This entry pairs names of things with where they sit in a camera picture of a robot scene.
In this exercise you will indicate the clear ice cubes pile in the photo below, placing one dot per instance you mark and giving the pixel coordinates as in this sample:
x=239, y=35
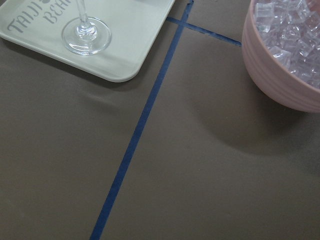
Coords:
x=290, y=29

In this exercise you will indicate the clear wine glass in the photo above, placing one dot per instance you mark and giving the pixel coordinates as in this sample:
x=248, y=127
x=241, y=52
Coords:
x=86, y=35

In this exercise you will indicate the pink bowl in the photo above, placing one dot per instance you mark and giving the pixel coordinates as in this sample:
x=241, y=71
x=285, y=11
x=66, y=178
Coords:
x=271, y=77

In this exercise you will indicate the cream bear tray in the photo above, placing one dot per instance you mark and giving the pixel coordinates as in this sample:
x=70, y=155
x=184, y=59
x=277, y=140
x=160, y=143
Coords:
x=134, y=25

